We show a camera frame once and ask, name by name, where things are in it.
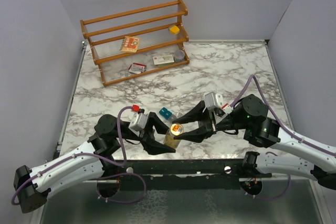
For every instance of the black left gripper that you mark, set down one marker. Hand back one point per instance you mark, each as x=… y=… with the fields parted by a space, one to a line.
x=148 y=141

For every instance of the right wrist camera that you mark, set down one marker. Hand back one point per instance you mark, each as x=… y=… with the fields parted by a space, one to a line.
x=214 y=102

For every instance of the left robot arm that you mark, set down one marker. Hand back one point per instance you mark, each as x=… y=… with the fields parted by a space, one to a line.
x=90 y=160

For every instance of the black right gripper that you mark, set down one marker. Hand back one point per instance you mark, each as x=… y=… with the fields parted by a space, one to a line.
x=195 y=114

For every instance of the orange spiral notebook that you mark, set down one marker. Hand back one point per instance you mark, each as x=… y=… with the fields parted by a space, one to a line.
x=130 y=44

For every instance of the clear pill bottle gold lid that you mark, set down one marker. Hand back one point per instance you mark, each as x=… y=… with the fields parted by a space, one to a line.
x=174 y=130

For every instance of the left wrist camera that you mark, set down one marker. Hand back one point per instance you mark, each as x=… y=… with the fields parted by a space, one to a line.
x=139 y=119

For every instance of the red white staples box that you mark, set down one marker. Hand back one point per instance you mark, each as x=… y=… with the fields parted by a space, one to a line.
x=137 y=68

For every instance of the green white cardboard box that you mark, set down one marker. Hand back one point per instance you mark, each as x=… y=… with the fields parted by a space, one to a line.
x=161 y=61

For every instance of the yellow block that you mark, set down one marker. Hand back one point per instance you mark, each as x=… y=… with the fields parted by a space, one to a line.
x=174 y=29

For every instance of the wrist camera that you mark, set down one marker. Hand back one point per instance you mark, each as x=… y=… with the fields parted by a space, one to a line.
x=214 y=102
x=139 y=119

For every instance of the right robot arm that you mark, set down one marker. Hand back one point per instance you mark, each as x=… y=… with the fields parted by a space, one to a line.
x=308 y=158

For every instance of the wooden three-tier shelf rack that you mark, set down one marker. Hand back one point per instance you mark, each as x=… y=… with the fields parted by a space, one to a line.
x=138 y=37

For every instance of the teal pill organizer box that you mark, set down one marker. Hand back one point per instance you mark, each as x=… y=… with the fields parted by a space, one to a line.
x=167 y=114

